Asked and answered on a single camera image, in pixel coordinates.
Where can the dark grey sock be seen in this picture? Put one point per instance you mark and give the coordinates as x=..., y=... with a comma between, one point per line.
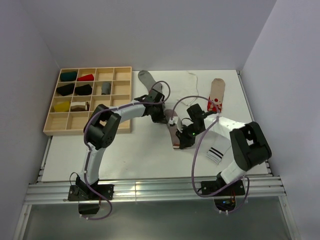
x=106, y=88

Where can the wooden compartment tray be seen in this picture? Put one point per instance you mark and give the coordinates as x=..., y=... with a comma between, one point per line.
x=73, y=122

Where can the rolled green sock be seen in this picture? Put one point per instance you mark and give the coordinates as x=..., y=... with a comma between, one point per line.
x=68, y=76

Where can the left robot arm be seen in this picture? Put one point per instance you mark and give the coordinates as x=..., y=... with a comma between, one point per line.
x=101, y=129

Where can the beige red reindeer sock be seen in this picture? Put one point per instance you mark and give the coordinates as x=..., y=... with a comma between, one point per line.
x=216, y=95

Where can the white sock with black stripes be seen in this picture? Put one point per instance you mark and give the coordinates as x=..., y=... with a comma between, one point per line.
x=217, y=150

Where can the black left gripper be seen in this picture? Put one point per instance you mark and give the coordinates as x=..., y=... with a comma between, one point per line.
x=161, y=118

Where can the rolled brown white sock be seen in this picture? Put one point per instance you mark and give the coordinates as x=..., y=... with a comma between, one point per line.
x=79, y=106

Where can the rolled red sock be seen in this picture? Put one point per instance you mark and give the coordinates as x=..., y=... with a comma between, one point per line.
x=86, y=78

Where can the rolled yellow sock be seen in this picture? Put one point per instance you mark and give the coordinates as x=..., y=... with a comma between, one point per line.
x=62, y=107

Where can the aluminium extrusion rail frame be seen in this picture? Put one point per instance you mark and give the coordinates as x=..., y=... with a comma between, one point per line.
x=155, y=193

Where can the beige sock with rust stripes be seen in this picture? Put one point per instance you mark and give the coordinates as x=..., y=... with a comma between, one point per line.
x=169, y=113

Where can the grey sock with black stripes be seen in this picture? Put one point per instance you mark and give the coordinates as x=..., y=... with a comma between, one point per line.
x=147, y=80

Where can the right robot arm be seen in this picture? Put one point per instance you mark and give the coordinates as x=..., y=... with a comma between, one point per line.
x=247, y=141

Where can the rolled black sock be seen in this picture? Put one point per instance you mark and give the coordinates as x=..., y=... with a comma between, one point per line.
x=83, y=90

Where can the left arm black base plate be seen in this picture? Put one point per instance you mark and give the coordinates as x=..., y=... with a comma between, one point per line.
x=76, y=194

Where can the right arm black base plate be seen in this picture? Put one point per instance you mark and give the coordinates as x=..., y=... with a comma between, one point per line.
x=210, y=186

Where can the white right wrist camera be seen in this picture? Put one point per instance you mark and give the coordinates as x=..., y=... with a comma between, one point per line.
x=175, y=121

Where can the rolled dark sock in tray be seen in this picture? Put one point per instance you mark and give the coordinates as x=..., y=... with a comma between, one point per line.
x=65, y=90

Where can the plain white sock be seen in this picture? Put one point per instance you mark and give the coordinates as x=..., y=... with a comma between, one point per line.
x=188, y=85

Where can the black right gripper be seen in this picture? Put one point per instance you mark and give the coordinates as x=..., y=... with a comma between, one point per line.
x=185, y=141

